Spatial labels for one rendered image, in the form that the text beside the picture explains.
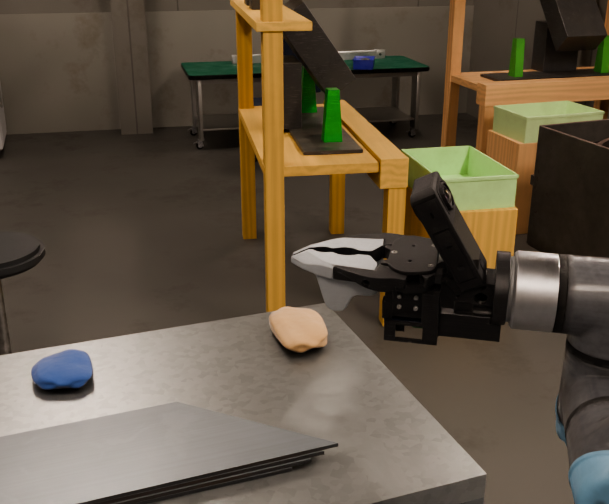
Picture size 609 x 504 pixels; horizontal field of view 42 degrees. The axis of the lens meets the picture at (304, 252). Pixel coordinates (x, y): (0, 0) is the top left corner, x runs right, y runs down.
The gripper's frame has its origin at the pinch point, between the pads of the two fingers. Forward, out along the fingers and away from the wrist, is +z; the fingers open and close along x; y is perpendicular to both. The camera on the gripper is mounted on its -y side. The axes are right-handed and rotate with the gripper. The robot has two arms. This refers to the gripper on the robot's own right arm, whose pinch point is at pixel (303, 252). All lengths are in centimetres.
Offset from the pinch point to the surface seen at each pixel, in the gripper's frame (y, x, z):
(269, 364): 47, 40, 17
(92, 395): 44, 24, 43
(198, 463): 39.8, 8.4, 18.2
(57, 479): 39, 1, 35
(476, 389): 175, 202, -21
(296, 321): 44, 51, 15
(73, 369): 42, 27, 47
